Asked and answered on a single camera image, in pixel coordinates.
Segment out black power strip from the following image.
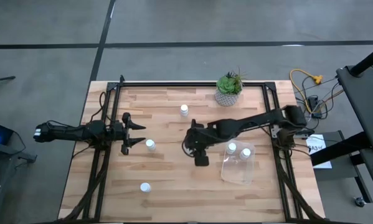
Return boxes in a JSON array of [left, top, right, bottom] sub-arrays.
[[307, 95, 323, 119]]

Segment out black side table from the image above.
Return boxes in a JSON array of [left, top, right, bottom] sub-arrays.
[[310, 42, 373, 208]]

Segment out clear plastic basket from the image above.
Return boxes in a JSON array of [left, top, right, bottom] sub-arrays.
[[220, 139, 257, 187]]

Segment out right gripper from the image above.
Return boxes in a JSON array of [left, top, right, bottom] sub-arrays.
[[182, 119, 210, 167]]

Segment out black aluminium table frame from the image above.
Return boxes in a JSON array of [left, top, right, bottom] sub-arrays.
[[57, 74, 327, 224]]

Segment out black tripod leg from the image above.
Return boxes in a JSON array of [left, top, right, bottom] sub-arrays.
[[0, 75, 16, 88]]

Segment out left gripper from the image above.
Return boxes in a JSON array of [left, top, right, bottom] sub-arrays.
[[111, 112, 147, 156]]

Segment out white paper sheet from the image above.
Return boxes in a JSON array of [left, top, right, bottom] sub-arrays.
[[305, 133, 333, 170]]

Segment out yellow extension cord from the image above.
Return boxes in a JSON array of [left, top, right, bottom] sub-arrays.
[[289, 68, 324, 116]]

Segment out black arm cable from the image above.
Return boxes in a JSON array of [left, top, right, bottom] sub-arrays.
[[80, 91, 108, 125]]

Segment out succulent in triangle-patterned pot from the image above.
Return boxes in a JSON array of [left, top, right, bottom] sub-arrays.
[[214, 67, 248, 108]]

